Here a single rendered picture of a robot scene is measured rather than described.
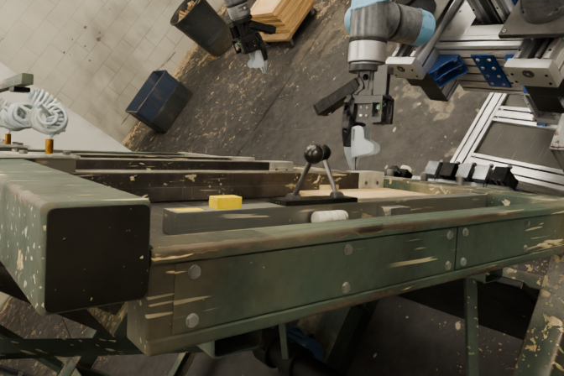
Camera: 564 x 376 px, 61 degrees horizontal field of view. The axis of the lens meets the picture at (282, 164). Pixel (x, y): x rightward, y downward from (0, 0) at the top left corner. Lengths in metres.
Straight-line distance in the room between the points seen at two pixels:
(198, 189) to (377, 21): 0.58
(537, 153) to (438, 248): 1.59
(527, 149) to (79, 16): 5.37
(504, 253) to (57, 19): 5.96
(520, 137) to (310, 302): 1.93
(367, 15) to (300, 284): 0.56
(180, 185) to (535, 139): 1.70
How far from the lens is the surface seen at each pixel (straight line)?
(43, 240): 0.46
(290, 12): 4.74
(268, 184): 1.33
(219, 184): 1.24
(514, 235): 1.06
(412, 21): 1.05
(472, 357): 1.26
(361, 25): 0.98
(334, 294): 0.67
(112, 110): 6.63
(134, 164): 1.66
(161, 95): 5.71
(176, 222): 0.78
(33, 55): 6.44
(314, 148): 0.88
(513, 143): 2.45
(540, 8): 1.59
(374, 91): 0.97
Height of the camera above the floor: 2.07
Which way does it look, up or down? 34 degrees down
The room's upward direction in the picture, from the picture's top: 50 degrees counter-clockwise
